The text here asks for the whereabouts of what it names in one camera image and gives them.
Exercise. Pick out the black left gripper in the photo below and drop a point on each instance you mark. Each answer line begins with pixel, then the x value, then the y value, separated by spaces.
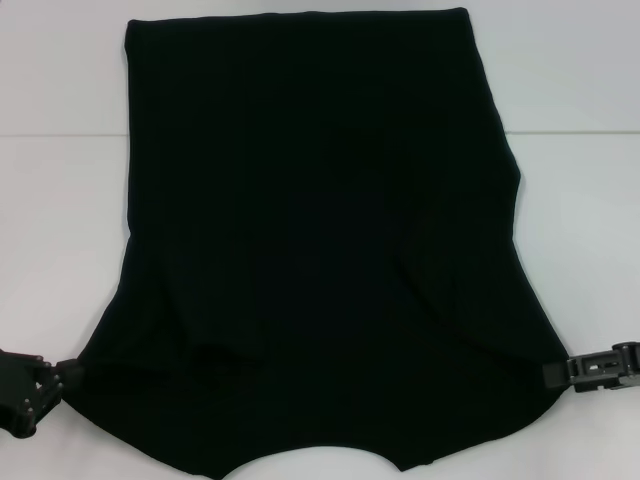
pixel 12 385

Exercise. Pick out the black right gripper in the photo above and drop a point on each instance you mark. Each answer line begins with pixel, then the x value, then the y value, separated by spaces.
pixel 629 367

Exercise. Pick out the black shirt with pink print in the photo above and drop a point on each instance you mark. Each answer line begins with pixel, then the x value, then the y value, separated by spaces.
pixel 320 200

